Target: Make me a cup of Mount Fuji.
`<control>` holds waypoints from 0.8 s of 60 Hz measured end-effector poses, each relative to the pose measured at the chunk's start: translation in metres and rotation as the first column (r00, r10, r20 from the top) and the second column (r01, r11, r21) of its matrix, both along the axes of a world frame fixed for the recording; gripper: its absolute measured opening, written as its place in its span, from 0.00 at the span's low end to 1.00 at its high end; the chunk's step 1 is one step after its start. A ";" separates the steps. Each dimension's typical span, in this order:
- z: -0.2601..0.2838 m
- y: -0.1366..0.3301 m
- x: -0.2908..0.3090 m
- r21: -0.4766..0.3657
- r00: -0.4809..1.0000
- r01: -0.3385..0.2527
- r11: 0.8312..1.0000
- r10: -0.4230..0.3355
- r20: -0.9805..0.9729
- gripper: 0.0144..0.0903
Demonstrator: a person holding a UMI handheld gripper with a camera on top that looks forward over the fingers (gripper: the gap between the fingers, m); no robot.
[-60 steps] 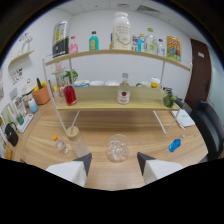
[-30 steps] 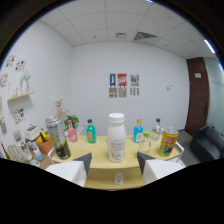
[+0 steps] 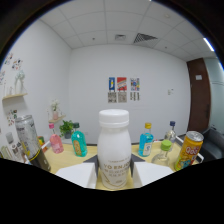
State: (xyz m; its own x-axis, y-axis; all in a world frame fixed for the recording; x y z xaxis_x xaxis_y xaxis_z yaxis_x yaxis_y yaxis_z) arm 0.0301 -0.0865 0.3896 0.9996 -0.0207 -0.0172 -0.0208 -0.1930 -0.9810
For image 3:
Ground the yellow colourful drink can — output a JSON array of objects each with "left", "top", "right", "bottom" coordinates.
[{"left": 174, "top": 130, "right": 205, "bottom": 172}]

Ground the blue poster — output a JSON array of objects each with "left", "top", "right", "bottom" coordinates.
[{"left": 108, "top": 77, "right": 116, "bottom": 92}]

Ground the small pink bottle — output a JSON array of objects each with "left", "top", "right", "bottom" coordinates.
[{"left": 48, "top": 122, "right": 65, "bottom": 155}]

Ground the blue bottle yellow cap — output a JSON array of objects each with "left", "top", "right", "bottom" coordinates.
[{"left": 138, "top": 122, "right": 155, "bottom": 158}]

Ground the two-tier wooden shelf rack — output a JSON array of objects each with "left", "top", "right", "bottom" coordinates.
[{"left": 41, "top": 134, "right": 205, "bottom": 191}]

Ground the ceiling air vent grille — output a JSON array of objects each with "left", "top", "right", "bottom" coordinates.
[{"left": 133, "top": 32, "right": 159, "bottom": 44}]

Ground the tall black yellow can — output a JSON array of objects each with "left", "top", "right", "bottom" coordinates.
[{"left": 14, "top": 114, "right": 52, "bottom": 172}]

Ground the brown door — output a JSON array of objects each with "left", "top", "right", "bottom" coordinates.
[{"left": 186, "top": 57, "right": 212, "bottom": 133}]

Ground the multicolour poster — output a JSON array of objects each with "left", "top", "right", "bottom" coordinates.
[{"left": 129, "top": 77, "right": 141, "bottom": 92}]

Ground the clear bottle green cap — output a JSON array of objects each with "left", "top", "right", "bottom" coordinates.
[{"left": 151, "top": 139, "right": 173, "bottom": 167}]

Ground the red poster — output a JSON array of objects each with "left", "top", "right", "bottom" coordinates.
[{"left": 116, "top": 77, "right": 128, "bottom": 92}]

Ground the green potted plant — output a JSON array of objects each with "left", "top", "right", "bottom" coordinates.
[{"left": 59, "top": 119, "right": 75, "bottom": 139}]

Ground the white flower vase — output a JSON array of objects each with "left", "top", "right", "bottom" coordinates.
[{"left": 49, "top": 99, "right": 61, "bottom": 121}]

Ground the white milk bottle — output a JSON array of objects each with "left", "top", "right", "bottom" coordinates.
[{"left": 96, "top": 108, "right": 132, "bottom": 190}]

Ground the black chair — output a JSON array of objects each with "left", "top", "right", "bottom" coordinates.
[{"left": 199, "top": 128, "right": 224, "bottom": 161}]

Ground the QR code sheet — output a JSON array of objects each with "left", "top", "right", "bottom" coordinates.
[
  {"left": 129, "top": 91, "right": 140, "bottom": 102},
  {"left": 107, "top": 91, "right": 117, "bottom": 103},
  {"left": 117, "top": 91, "right": 128, "bottom": 103}
]

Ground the ceiling light strip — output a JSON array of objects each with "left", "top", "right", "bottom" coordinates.
[{"left": 203, "top": 37, "right": 216, "bottom": 53}]

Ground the square ceiling diffuser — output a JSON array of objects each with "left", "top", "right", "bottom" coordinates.
[{"left": 114, "top": 34, "right": 127, "bottom": 42}]

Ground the clear bottle blue cap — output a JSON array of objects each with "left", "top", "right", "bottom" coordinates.
[{"left": 164, "top": 120, "right": 178, "bottom": 143}]

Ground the small wooden wall shelf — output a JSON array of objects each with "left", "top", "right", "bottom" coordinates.
[{"left": 48, "top": 114, "right": 67, "bottom": 124}]

